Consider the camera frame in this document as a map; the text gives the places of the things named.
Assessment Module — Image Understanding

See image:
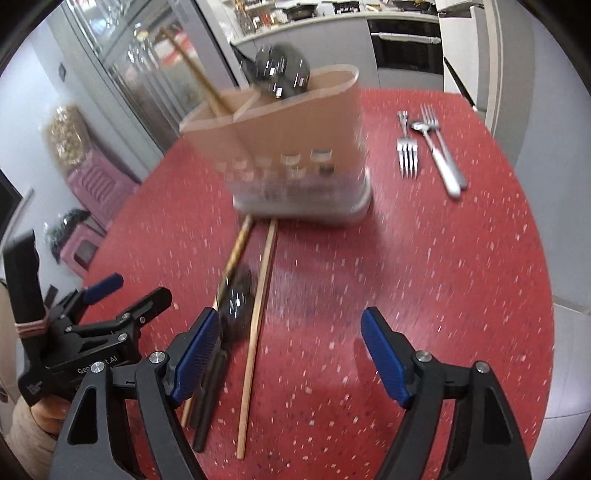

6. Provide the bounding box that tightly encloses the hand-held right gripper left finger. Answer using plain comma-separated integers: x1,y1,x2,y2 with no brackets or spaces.
48,308,221,480

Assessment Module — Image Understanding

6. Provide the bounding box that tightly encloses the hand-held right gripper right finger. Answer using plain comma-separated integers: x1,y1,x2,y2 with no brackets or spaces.
360,307,532,480

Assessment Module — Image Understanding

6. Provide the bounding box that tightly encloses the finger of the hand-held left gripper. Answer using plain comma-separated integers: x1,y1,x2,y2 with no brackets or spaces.
69,286,173,340
54,272,124,319

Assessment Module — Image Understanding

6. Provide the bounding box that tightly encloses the plain wooden chopstick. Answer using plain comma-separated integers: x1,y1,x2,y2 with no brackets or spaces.
158,27,232,117
235,218,279,461

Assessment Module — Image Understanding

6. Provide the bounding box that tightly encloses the beige utensil holder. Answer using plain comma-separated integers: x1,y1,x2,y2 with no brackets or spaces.
179,65,373,226

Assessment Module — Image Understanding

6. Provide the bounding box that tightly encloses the black ladle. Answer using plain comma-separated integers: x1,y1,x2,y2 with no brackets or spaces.
253,44,296,100

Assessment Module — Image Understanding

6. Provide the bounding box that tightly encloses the person's left hand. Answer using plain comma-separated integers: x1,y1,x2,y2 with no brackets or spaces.
25,396,74,437

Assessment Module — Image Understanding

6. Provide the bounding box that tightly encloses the pink plastic stool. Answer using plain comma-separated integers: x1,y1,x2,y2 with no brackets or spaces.
59,220,108,275

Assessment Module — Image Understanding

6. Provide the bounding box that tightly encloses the black plastic bag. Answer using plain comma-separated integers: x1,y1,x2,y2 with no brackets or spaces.
43,208,93,260

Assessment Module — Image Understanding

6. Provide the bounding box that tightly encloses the stack of pink stools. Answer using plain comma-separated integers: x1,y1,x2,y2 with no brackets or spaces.
68,151,140,223

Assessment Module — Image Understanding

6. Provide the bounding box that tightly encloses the clear bag of snacks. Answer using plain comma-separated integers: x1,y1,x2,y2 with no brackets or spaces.
45,104,92,170

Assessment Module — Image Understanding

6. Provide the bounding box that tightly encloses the small metal fork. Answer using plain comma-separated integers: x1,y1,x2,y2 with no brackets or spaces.
396,111,419,179

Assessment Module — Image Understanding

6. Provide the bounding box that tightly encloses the glass sliding door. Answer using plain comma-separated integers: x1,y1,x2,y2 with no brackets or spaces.
60,0,241,153

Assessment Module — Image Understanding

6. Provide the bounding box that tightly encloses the black built-in oven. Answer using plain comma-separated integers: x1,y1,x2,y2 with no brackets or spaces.
368,18,443,75

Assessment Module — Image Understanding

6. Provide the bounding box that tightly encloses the white refrigerator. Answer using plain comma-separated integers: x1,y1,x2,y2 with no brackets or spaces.
435,0,491,112

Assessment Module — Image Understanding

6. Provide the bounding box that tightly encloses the black frying pan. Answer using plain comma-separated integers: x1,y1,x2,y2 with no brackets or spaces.
284,1,320,19

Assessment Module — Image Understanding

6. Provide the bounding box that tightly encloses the white-handled metal spoon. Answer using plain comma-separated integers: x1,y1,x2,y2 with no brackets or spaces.
410,121,462,200

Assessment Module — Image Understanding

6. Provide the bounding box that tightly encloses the white-handled metal fork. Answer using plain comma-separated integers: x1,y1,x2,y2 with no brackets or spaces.
420,104,469,191

